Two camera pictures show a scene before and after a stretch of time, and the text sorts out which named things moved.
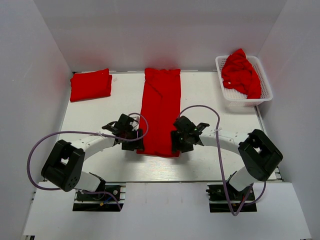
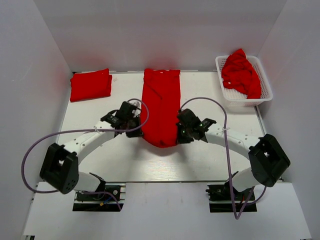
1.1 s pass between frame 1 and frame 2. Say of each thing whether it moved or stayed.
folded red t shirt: stayed
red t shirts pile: stayed
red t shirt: moved
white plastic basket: stayed
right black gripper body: moved
